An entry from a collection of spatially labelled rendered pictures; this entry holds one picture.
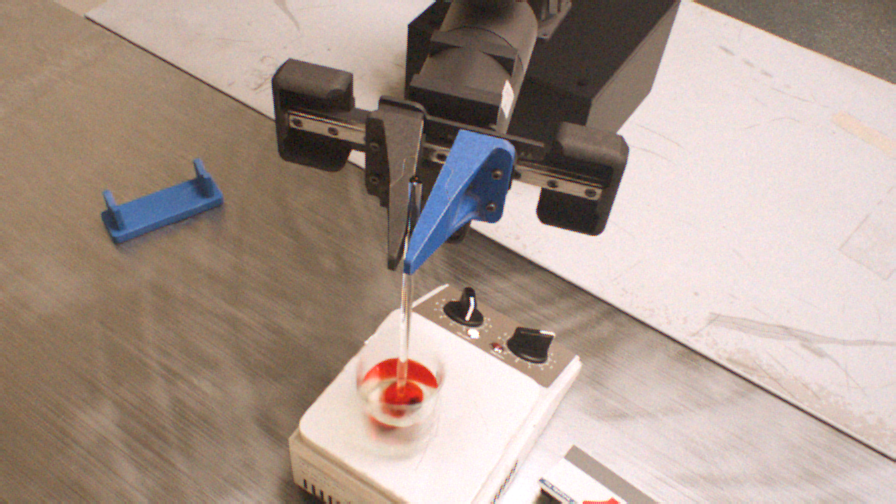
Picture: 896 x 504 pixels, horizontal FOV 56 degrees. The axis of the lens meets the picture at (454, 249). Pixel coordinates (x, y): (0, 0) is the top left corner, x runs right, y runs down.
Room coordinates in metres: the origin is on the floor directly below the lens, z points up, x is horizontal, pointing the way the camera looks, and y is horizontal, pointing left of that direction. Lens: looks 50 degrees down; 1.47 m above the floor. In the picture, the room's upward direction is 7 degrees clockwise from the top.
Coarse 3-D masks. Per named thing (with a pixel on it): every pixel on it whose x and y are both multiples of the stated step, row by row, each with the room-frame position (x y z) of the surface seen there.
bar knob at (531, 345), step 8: (520, 328) 0.36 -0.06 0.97; (528, 328) 0.36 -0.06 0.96; (512, 336) 0.35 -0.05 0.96; (520, 336) 0.35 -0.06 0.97; (528, 336) 0.35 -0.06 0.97; (536, 336) 0.35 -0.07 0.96; (544, 336) 0.36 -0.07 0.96; (552, 336) 0.36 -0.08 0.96; (512, 344) 0.35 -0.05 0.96; (520, 344) 0.35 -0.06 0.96; (528, 344) 0.35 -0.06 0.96; (536, 344) 0.35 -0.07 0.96; (544, 344) 0.35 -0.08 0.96; (512, 352) 0.34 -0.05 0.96; (520, 352) 0.34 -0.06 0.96; (528, 352) 0.34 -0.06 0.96; (536, 352) 0.35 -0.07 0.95; (544, 352) 0.35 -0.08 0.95; (528, 360) 0.34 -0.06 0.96; (536, 360) 0.34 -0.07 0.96; (544, 360) 0.34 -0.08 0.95
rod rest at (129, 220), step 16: (208, 176) 0.50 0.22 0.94; (160, 192) 0.49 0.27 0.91; (176, 192) 0.50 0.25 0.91; (192, 192) 0.50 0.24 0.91; (208, 192) 0.49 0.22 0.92; (112, 208) 0.45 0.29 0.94; (128, 208) 0.47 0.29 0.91; (144, 208) 0.47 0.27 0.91; (160, 208) 0.47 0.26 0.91; (176, 208) 0.48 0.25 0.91; (192, 208) 0.48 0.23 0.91; (208, 208) 0.49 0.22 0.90; (112, 224) 0.45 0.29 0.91; (128, 224) 0.45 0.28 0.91; (144, 224) 0.45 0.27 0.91; (160, 224) 0.46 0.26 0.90
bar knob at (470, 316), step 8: (464, 288) 0.39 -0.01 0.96; (472, 288) 0.40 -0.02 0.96; (464, 296) 0.38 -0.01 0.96; (472, 296) 0.38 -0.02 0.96; (448, 304) 0.38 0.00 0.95; (456, 304) 0.38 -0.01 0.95; (464, 304) 0.37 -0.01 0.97; (472, 304) 0.37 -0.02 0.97; (448, 312) 0.37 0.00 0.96; (456, 312) 0.37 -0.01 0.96; (464, 312) 0.37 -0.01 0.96; (472, 312) 0.37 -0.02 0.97; (480, 312) 0.38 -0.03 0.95; (456, 320) 0.36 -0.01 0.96; (464, 320) 0.36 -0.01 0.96; (472, 320) 0.37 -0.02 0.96; (480, 320) 0.37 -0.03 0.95
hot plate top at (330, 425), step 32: (384, 320) 0.33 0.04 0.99; (416, 320) 0.34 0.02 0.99; (448, 352) 0.31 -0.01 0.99; (480, 352) 0.32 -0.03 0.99; (448, 384) 0.29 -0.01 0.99; (480, 384) 0.29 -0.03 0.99; (512, 384) 0.30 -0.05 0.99; (320, 416) 0.25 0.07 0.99; (352, 416) 0.26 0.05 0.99; (448, 416) 0.27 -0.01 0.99; (480, 416) 0.27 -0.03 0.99; (512, 416) 0.27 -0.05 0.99; (320, 448) 0.23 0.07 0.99; (352, 448) 0.24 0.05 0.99; (448, 448) 0.24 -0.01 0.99; (480, 448) 0.25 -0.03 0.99; (384, 480) 0.22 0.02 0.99; (416, 480) 0.22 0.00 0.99; (448, 480) 0.22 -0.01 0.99; (480, 480) 0.23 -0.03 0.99
